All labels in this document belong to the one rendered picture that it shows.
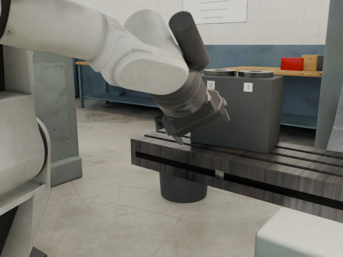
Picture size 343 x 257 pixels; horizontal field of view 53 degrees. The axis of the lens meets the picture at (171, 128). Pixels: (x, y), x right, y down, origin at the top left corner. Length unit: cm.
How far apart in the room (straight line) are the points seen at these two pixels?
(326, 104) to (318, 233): 59
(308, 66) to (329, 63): 348
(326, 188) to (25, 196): 58
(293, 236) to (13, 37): 57
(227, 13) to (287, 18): 95
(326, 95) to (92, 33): 93
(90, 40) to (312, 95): 488
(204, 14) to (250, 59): 110
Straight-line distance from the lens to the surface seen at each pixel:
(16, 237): 77
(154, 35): 49
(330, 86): 122
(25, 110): 62
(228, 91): 90
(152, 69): 45
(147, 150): 98
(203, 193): 278
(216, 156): 85
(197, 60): 53
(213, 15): 583
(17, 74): 64
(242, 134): 90
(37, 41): 41
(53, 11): 41
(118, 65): 43
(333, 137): 114
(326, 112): 123
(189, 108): 56
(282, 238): 70
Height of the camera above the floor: 119
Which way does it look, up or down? 14 degrees down
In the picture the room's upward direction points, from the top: straight up
